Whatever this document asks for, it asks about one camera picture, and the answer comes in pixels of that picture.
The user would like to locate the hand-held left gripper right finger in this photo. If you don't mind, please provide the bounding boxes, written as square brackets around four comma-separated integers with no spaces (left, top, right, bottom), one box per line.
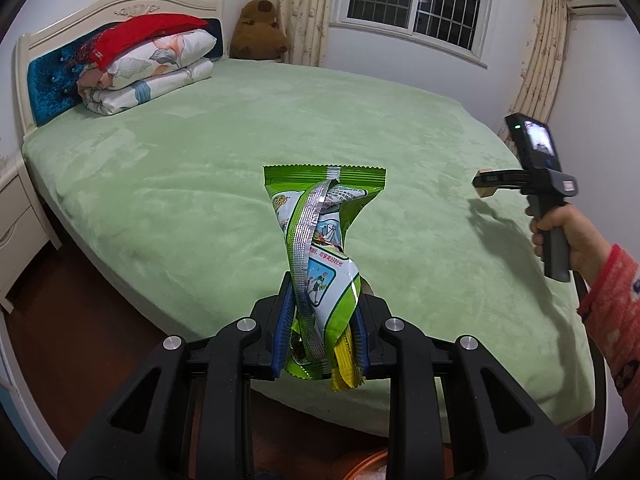
[350,290,598,480]

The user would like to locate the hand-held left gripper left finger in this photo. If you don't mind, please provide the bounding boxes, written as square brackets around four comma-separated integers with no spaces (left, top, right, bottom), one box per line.
[57,272,296,480]

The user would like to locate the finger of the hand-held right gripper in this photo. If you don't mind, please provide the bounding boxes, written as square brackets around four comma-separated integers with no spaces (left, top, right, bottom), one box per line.
[481,170,526,193]

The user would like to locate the yellow snack wrapper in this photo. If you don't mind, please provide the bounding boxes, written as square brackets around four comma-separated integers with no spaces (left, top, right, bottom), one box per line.
[330,327,368,392]

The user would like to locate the green snack wrapper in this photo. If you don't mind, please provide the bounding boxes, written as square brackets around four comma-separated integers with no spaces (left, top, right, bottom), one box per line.
[263,164,388,381]

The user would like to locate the orange plastic bin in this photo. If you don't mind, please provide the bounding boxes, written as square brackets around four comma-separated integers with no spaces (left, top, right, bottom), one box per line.
[332,447,393,480]

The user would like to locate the person's right forearm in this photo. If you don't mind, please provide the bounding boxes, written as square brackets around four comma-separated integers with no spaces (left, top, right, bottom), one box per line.
[577,244,640,461]

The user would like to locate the person's right hand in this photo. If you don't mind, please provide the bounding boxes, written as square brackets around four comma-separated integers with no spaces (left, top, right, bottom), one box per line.
[530,206,613,286]

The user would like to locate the floral beige curtain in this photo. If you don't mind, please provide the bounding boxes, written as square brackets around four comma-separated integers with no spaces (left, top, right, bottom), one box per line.
[256,0,333,68]
[512,0,571,133]

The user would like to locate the bed with green cover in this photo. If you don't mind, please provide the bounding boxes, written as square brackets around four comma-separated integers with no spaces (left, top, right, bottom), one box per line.
[21,57,601,436]

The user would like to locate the white framed window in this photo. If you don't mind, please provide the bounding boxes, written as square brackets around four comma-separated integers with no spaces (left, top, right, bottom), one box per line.
[330,0,501,68]

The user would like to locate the person's dark trouser leg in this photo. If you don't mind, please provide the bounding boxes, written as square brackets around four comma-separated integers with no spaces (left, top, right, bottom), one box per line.
[550,435,603,480]

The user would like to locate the white and blue wardrobe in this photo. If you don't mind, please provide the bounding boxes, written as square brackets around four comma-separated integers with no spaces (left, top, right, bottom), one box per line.
[0,310,53,476]

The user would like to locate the white bedside table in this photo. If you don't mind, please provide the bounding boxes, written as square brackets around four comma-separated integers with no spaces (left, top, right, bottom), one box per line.
[0,152,63,313]

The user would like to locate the white and blue folded quilt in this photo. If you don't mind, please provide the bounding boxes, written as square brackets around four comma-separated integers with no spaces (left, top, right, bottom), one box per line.
[77,57,215,117]

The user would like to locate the brown plush toy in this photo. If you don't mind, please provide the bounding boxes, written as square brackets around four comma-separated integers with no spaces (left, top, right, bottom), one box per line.
[229,0,290,60]

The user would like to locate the floral folded quilt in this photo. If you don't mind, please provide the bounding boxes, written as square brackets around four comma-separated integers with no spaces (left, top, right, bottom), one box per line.
[102,27,218,92]

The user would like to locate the red and white pillows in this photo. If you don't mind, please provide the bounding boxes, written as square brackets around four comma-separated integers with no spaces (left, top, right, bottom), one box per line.
[92,14,211,71]

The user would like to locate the dark red plaid cloth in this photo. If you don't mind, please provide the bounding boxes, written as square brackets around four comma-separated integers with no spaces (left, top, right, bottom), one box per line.
[75,35,108,68]

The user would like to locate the white bed headboard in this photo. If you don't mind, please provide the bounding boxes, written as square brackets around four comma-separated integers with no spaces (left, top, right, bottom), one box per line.
[15,0,226,136]

